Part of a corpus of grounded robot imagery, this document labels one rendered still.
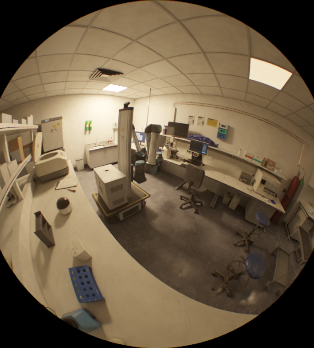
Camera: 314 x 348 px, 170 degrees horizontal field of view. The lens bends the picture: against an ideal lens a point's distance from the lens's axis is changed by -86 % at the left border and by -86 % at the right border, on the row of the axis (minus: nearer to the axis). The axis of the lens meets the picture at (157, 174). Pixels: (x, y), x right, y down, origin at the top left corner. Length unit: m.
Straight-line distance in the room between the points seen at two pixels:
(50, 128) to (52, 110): 0.91
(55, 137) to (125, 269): 3.22
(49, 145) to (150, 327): 3.54
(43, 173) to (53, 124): 1.89
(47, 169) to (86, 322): 1.58
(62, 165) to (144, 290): 1.60
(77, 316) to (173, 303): 0.46
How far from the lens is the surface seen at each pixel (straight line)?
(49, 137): 3.37
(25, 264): 0.92
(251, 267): 1.33
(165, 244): 1.76
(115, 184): 1.48
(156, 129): 1.49
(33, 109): 4.25
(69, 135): 4.06
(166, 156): 2.64
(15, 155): 1.49
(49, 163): 1.65
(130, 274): 0.67
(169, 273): 1.61
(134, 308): 0.67
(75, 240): 0.70
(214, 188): 3.24
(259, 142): 3.12
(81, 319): 0.67
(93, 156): 3.73
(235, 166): 2.97
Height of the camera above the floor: 1.56
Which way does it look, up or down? 26 degrees down
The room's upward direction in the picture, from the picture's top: 7 degrees clockwise
